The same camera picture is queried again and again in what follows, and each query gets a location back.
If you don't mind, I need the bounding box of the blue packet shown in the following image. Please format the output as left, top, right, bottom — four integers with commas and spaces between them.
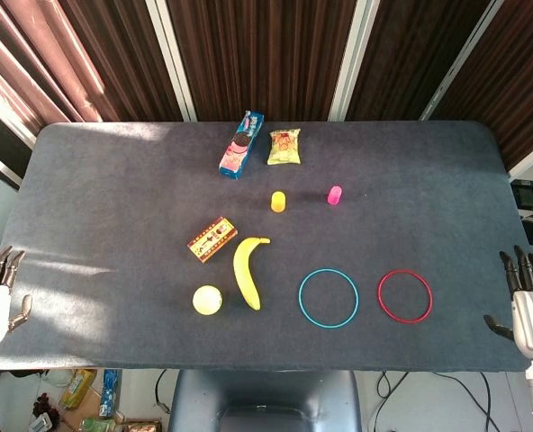
97, 368, 122, 419

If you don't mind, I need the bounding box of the black cable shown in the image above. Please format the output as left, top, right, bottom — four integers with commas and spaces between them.
154, 369, 174, 413
373, 371, 406, 432
431, 371, 495, 432

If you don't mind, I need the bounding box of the blue cookie box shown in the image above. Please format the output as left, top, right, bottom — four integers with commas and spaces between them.
218, 110, 267, 182

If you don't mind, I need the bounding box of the green bottle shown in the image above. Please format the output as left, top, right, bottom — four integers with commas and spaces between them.
78, 417, 115, 432

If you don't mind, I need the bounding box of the dark red object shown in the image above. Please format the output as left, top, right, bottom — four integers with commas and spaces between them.
32, 391, 61, 425

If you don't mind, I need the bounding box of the red plastic ring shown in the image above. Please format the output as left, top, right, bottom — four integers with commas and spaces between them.
377, 268, 434, 325

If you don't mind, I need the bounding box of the red and yellow small box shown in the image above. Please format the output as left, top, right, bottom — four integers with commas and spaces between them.
186, 216, 239, 265

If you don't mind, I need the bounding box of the brown patterned box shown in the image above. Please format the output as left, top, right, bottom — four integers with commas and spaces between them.
121, 418, 162, 432

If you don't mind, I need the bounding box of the green and yellow carton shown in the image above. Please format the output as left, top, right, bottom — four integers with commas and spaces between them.
58, 368, 98, 411

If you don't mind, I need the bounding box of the blue-grey chair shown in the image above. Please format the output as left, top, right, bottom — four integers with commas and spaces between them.
167, 369, 363, 432

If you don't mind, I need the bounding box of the blue plastic ring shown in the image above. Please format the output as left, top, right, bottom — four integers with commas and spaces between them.
298, 267, 361, 329

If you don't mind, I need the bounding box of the yellow banana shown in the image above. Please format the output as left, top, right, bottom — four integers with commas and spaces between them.
232, 236, 272, 311

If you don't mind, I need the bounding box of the yellow tennis ball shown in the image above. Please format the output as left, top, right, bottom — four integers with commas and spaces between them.
192, 284, 224, 317

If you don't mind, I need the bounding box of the reddish-brown curtain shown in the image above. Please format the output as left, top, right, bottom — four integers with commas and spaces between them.
0, 0, 123, 136

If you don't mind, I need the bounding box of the dark blue felt table cover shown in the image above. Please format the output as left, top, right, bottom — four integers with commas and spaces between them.
0, 120, 533, 374

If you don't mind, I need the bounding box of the brown corrugated partition panel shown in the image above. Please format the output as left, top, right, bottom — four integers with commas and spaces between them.
166, 0, 358, 122
429, 0, 533, 171
346, 0, 492, 122
59, 0, 185, 122

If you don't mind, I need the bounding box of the yellow-green snack bag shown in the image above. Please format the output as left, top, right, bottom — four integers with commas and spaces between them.
266, 128, 303, 167

